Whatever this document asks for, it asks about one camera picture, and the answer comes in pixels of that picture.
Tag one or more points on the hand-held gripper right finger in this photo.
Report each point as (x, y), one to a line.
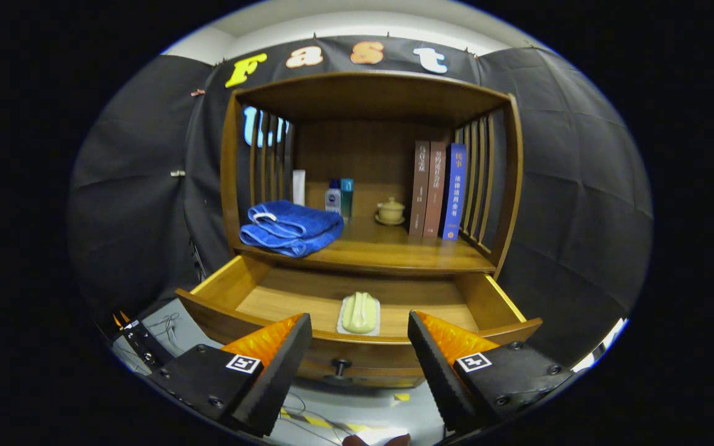
(444, 378)

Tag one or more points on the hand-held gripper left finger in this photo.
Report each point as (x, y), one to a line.
(279, 381)

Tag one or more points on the wooden drawer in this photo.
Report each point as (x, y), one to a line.
(295, 300)

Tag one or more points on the pale green soap with dish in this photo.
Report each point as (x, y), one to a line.
(360, 313)

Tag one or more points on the wooden countertop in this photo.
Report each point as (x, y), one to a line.
(388, 248)

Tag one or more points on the wooden cabinet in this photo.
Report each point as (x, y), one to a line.
(363, 99)

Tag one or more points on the yellow tape piece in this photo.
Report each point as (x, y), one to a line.
(401, 397)

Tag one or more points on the black device with orange parts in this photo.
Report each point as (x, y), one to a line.
(140, 344)

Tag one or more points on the folded blue towel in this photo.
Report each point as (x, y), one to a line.
(292, 229)

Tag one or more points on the beige lidded teacup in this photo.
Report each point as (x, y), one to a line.
(390, 212)

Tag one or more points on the blue book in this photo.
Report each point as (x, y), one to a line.
(455, 192)

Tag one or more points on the reddish brown book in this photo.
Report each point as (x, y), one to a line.
(436, 189)

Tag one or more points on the white bottle blue cap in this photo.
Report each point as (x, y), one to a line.
(333, 199)

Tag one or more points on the dark brown book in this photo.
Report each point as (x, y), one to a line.
(419, 186)

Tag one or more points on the white tube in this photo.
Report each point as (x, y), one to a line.
(299, 188)

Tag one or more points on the teal bottle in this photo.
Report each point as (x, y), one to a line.
(348, 198)

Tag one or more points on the black backdrop cloth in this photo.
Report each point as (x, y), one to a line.
(580, 186)

